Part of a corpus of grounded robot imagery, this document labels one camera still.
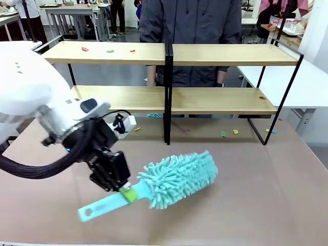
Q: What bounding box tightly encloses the black braided cable bundle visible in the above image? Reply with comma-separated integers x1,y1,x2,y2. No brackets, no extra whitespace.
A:
0,119,96,180

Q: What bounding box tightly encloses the wooden shelf black frame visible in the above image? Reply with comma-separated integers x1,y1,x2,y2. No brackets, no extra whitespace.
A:
35,38,305,146

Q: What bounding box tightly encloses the white background desk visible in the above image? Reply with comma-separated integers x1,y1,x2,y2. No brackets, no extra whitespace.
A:
240,17,258,26

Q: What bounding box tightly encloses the teal chenille duster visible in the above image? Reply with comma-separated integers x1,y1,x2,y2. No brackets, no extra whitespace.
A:
77,150,219,223

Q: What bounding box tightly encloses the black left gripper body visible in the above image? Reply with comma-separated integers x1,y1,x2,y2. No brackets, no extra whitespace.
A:
88,150,132,192

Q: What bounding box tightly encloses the bystander in white top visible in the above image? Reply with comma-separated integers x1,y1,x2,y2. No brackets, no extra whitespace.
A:
4,0,49,45

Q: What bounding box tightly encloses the wooden background table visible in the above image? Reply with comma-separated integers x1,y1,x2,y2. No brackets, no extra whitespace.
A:
260,18,305,48

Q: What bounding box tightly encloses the bystander in blue top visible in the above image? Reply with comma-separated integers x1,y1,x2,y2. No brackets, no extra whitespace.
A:
134,0,143,21

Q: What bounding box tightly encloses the bystander in pink top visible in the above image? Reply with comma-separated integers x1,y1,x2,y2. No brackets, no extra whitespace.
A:
257,0,315,38

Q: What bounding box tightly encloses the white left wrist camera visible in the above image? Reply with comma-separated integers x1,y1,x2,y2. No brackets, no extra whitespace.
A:
111,114,137,140

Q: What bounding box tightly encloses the person in dark jacket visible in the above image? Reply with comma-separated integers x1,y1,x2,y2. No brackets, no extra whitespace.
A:
139,0,243,88

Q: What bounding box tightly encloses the grey background desk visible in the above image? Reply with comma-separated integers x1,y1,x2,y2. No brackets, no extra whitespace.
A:
39,3,111,42

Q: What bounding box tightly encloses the bystander in black trousers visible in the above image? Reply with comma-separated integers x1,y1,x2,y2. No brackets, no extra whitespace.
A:
110,0,127,34

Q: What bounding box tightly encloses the black stand pole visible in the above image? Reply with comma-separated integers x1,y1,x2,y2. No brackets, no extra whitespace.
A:
277,0,295,47
21,0,39,43

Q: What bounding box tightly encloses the person left forearm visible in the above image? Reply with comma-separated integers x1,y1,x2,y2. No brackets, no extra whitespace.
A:
217,66,230,83

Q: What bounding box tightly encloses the person right forearm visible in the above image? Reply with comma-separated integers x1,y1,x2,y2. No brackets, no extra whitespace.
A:
147,65,157,87

